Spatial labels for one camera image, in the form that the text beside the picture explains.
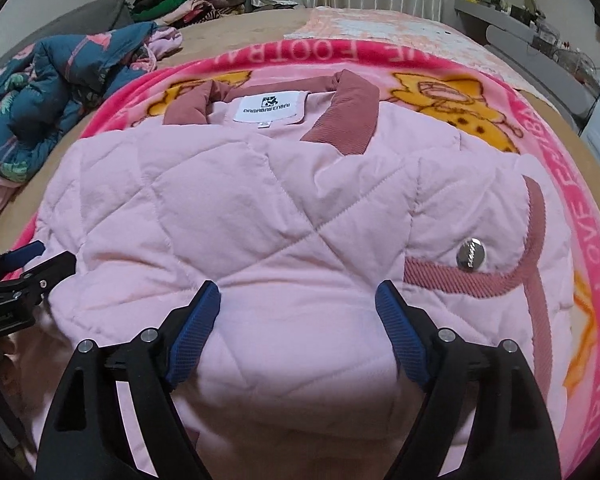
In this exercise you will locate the blue floral quilt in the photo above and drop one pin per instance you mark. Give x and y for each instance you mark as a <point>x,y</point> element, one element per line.
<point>55,85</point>

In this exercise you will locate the bed with tan sheet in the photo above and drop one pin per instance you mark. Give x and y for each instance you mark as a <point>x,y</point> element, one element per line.
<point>260,30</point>

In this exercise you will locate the pale patterned bedsheet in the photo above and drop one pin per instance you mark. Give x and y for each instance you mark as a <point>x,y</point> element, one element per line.
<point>380,27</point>

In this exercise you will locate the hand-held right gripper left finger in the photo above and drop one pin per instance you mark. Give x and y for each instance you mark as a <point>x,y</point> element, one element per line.
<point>195,332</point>

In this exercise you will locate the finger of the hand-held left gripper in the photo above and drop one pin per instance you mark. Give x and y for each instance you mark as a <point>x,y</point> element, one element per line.
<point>20,255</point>
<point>50,270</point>

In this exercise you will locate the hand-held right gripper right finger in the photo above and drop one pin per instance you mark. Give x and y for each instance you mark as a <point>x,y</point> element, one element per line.
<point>402,332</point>

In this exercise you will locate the pink quilted jacket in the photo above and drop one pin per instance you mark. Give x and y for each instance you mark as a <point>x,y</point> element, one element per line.
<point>280,210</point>

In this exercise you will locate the clutter of small shelf things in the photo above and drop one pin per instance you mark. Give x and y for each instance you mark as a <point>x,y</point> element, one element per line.
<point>530,15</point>

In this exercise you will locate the grey pillow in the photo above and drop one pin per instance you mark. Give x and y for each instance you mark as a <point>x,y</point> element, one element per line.
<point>90,17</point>

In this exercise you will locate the grey wall shelf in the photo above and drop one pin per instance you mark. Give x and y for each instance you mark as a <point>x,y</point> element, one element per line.
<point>510,27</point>

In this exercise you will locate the pink printed blanket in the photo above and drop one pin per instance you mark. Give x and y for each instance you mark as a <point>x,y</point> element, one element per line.
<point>555,160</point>

